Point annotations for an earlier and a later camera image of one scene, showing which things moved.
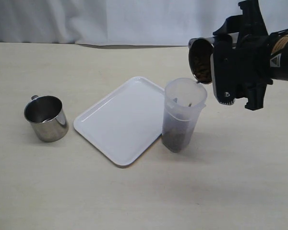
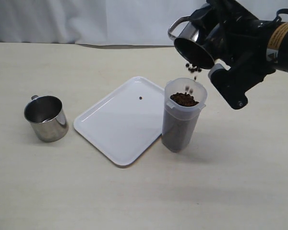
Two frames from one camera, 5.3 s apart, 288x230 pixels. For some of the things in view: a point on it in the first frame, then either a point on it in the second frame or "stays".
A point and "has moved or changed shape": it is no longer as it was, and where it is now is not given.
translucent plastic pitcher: (185, 98) stays
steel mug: (200, 51) has moved or changed shape
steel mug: (47, 118) stays
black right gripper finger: (250, 23) → (210, 16)
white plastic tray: (127, 123) stays
